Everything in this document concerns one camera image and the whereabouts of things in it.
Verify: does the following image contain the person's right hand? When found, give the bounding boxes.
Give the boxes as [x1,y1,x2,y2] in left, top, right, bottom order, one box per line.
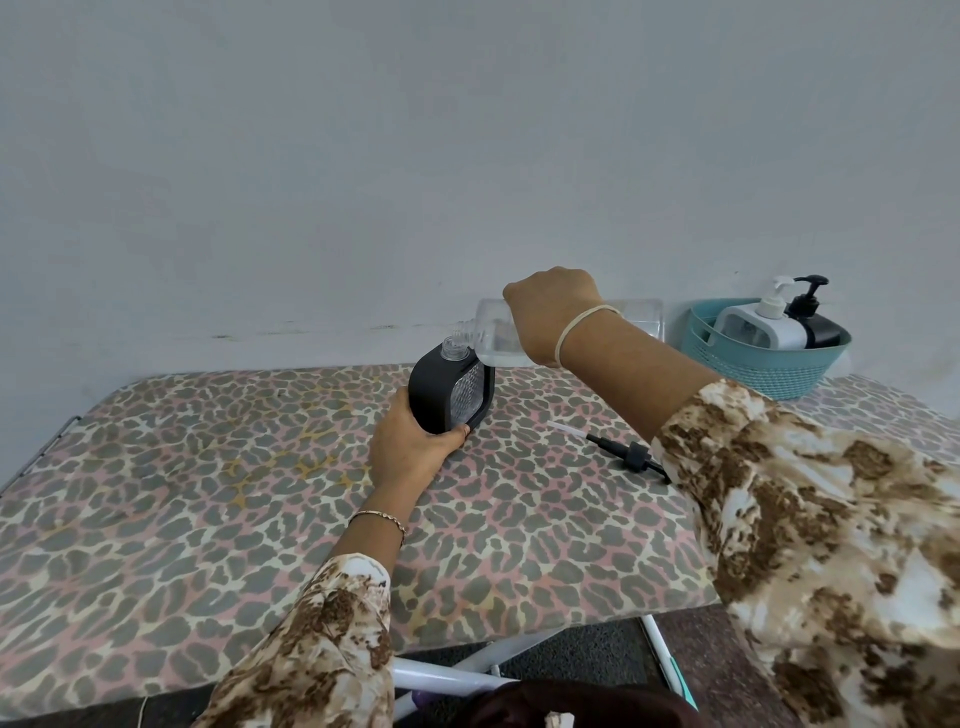
[501,266,609,369]

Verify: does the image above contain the person's left hand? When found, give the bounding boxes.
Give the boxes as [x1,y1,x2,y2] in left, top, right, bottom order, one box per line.
[367,387,472,500]

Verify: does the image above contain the tall clear plastic bottle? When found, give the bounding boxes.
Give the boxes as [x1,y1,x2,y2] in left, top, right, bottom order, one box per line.
[448,296,667,370]

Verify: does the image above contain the short black pump head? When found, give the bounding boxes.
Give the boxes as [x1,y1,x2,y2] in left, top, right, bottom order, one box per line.
[784,275,832,319]
[545,419,673,484]

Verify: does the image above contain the white soap dispenser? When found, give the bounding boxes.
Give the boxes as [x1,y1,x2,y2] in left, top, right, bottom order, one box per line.
[710,275,811,352]

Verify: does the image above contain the teal plastic basket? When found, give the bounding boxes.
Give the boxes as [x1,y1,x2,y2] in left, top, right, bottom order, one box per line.
[679,297,854,403]

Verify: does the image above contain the black square soap dispenser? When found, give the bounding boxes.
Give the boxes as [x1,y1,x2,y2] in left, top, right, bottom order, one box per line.
[782,275,846,351]

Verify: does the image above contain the person's right forearm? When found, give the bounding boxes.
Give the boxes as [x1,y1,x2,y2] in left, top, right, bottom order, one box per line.
[553,305,960,728]

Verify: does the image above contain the person's left forearm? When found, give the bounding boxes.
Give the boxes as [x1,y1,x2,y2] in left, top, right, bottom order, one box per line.
[193,487,423,728]

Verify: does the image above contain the person's dark maroon garment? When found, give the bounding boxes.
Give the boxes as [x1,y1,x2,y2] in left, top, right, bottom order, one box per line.
[464,677,715,728]

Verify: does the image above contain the white wrist band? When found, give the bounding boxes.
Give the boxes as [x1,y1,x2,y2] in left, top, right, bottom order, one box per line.
[552,303,625,370]

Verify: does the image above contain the leopard print ironing board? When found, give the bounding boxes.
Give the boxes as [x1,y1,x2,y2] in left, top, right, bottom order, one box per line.
[0,362,960,723]

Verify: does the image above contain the gold bracelet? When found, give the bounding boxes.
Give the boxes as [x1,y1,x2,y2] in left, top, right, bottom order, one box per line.
[346,509,409,547]

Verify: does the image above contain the white ironing board leg frame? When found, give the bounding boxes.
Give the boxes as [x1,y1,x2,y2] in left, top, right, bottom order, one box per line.
[389,613,700,723]

